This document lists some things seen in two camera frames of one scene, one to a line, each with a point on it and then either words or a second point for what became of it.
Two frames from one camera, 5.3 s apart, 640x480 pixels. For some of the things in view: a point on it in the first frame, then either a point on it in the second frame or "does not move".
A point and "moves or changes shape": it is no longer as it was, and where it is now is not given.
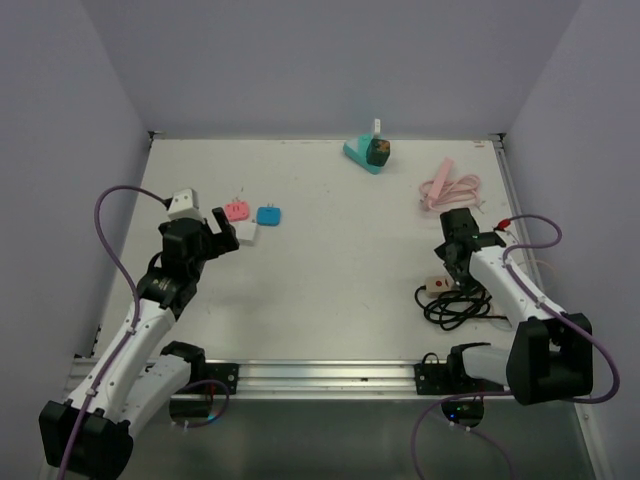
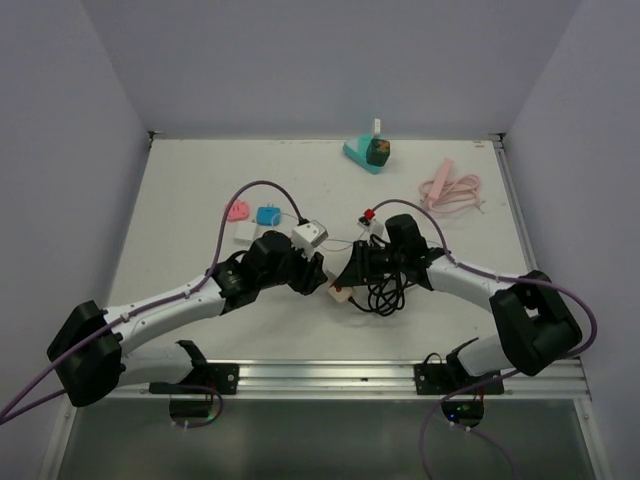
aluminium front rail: [314, 379] does not move
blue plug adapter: [268, 216] does not move
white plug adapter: [246, 230] does not move
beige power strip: [438, 284] moves or changes shape
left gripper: [219, 242] to [311, 272]
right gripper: [465, 280] to [359, 268]
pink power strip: [439, 182] does not move
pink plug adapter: [237, 211] does not move
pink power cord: [461, 191] does not move
